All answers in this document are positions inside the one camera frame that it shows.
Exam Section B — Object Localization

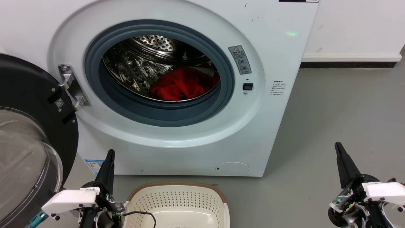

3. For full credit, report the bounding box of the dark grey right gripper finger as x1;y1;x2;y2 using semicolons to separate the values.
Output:
335;142;363;189

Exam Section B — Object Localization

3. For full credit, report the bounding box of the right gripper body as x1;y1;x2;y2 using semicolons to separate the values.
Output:
328;174;394;228

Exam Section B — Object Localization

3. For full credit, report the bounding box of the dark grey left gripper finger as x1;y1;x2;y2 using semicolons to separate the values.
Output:
95;149;115;194

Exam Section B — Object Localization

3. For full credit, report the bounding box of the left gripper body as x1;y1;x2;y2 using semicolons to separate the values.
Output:
78;181;125;228

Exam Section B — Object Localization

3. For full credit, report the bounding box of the cream perforated laundry basket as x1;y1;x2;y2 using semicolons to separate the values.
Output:
123;181;230;228

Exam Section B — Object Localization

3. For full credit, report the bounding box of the stainless steel washing machine drum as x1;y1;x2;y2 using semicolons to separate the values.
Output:
102;35;221;102

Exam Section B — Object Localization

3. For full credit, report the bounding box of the washing machine door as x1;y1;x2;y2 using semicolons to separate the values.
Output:
0;53;79;228

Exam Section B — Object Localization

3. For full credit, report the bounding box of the red cloth garment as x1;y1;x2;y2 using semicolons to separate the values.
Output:
149;66;220;102

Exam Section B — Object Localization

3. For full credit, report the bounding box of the blue energy label sticker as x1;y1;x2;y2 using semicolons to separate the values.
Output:
85;159;105;174

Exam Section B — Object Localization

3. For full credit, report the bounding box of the grey rubber door gasket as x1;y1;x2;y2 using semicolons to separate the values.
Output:
84;20;235;128

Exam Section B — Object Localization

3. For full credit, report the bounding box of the white front-load washing machine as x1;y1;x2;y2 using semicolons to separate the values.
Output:
0;0;320;177

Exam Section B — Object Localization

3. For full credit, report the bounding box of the silver door hinge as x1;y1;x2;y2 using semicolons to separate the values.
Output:
58;64;91;112

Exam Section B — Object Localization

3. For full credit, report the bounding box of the black baseboard strip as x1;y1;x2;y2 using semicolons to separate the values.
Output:
300;61;397;69

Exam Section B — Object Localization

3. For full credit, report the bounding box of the white text sticker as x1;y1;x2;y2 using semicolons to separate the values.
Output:
270;80;288;97

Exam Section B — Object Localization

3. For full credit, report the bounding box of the round filter cover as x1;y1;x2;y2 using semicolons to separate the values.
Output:
215;162;250;175

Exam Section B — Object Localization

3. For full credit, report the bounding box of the grey warning label sticker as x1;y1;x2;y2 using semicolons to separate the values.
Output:
228;45;252;75

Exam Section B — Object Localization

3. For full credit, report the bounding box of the thin black cable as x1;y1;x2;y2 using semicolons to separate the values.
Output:
122;211;157;228

